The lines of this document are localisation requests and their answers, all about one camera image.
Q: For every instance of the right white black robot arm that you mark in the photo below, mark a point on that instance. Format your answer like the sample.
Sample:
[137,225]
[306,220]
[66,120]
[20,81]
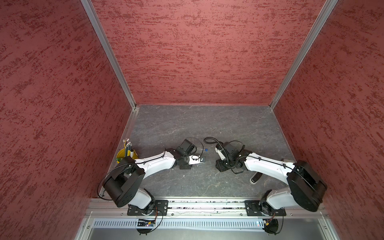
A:
[304,187]

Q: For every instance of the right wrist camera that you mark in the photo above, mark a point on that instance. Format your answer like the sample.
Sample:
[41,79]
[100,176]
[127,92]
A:
[219,151]

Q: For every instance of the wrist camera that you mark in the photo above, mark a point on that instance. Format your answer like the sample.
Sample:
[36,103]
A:
[194,160]
[219,151]

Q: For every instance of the white slotted cable duct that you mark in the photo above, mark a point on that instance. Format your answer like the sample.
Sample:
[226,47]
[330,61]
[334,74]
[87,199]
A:
[189,224]

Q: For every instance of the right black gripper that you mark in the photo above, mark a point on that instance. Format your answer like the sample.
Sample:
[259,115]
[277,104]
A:
[220,167]

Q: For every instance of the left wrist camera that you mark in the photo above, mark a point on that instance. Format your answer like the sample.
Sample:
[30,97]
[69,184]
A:
[194,160]

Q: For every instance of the yellow cup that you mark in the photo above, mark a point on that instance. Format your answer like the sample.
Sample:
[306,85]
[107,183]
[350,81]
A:
[120,155]

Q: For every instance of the aluminium front rail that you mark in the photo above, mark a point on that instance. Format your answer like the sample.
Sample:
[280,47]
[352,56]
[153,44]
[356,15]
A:
[181,207]

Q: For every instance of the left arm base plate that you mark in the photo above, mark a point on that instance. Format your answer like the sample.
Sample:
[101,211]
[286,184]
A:
[160,207]

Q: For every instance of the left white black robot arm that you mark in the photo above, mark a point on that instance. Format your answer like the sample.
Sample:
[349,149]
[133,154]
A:
[123,183]

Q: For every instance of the pens in cup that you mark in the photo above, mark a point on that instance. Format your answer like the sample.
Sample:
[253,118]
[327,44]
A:
[128,148]

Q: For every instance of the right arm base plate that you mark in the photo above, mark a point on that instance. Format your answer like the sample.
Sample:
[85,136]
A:
[257,209]

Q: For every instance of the black marker on table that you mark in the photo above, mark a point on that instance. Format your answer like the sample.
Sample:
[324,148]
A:
[255,178]

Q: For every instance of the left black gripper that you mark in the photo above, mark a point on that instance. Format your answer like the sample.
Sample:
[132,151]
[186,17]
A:
[185,167]

